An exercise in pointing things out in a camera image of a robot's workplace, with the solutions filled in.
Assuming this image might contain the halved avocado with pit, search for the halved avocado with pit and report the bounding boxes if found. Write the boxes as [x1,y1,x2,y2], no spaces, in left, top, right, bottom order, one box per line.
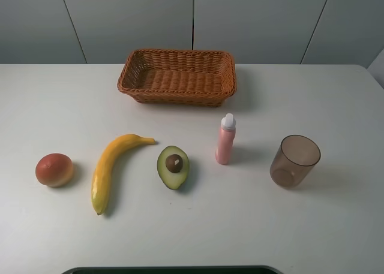
[157,146,190,190]

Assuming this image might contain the brown wicker basket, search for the brown wicker basket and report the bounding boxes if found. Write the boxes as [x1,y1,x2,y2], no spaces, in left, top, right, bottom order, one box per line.
[117,49,237,107]

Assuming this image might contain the pink bottle white cap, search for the pink bottle white cap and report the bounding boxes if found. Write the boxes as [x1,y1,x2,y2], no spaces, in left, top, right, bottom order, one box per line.
[215,113,236,165]

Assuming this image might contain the yellow banana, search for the yellow banana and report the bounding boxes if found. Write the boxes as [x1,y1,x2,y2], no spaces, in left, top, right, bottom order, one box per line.
[91,134,155,215]

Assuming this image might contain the brown translucent plastic cup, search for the brown translucent plastic cup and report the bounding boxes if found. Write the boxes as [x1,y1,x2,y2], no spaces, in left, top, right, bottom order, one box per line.
[270,135,321,188]

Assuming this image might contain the black tray edge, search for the black tray edge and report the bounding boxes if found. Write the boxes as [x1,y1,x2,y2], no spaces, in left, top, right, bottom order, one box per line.
[64,266,281,274]

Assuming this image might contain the red orange round fruit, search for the red orange round fruit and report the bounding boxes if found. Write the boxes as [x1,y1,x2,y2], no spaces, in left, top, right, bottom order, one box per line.
[35,153,74,188]

